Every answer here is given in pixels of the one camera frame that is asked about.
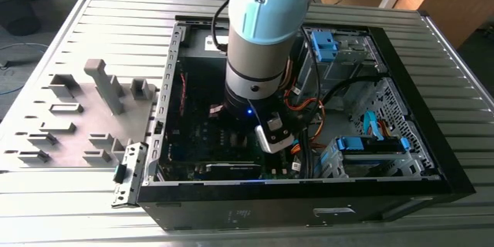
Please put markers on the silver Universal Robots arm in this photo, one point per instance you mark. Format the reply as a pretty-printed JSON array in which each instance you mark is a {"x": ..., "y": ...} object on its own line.
[{"x": 265, "y": 12}]

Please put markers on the green motherboard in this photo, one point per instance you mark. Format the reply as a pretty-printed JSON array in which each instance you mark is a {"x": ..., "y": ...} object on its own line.
[{"x": 208, "y": 143}]

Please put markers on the black RAM slot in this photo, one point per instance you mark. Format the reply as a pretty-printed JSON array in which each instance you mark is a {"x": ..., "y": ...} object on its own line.
[{"x": 271, "y": 161}]

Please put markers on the black graphics card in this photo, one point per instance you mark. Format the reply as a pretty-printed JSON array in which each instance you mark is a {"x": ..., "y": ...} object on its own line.
[{"x": 231, "y": 169}]

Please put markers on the green RAM stick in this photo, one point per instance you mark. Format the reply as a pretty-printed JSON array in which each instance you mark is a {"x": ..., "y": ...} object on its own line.
[{"x": 284, "y": 161}]

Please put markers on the silver power supply unit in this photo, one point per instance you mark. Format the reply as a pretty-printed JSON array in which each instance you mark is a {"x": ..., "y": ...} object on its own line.
[{"x": 196, "y": 46}]

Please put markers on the perforated metal disk bay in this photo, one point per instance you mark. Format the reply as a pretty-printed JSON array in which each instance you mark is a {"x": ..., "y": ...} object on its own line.
[{"x": 339, "y": 119}]

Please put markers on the grey parts rack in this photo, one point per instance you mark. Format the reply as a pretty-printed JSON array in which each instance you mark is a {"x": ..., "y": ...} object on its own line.
[{"x": 126, "y": 125}]

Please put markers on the hard disk in blue carrier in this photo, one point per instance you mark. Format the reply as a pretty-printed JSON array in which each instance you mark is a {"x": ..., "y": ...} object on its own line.
[{"x": 348, "y": 144}]

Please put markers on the blue optical bay latch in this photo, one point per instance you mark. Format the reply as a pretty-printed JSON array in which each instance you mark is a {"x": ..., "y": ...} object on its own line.
[{"x": 323, "y": 44}]

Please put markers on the grey metal drive cage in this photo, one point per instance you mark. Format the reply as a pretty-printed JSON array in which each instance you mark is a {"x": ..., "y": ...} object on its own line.
[{"x": 347, "y": 64}]

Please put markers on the black PC case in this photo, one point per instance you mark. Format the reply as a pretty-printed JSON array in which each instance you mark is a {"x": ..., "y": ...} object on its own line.
[{"x": 269, "y": 209}]

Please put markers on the black round bin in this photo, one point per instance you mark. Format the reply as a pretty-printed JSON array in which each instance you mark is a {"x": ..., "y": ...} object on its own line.
[{"x": 22, "y": 18}]

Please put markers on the small side camera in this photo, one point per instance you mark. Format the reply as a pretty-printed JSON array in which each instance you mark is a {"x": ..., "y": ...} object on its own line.
[{"x": 216, "y": 108}]

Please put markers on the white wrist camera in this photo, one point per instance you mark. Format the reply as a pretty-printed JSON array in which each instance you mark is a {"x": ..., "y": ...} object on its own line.
[{"x": 265, "y": 143}]

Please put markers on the blue plastic rail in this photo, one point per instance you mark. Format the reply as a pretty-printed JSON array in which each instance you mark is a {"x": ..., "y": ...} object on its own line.
[{"x": 321, "y": 163}]

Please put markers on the grey card retention bracket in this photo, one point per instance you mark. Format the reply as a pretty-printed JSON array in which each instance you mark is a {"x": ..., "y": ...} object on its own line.
[{"x": 132, "y": 171}]

